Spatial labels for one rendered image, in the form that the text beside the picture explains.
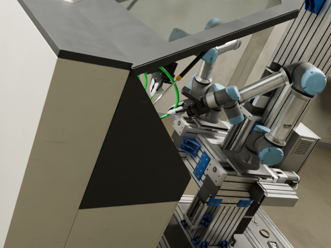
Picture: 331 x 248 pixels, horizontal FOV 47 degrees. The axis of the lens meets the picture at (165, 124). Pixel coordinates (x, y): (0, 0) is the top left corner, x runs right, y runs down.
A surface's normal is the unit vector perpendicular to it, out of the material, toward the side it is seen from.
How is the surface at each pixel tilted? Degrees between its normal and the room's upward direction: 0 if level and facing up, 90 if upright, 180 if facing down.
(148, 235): 90
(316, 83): 82
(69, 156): 90
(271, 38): 90
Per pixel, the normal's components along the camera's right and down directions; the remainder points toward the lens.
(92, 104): 0.49, 0.54
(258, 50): -0.85, -0.14
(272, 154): 0.02, 0.55
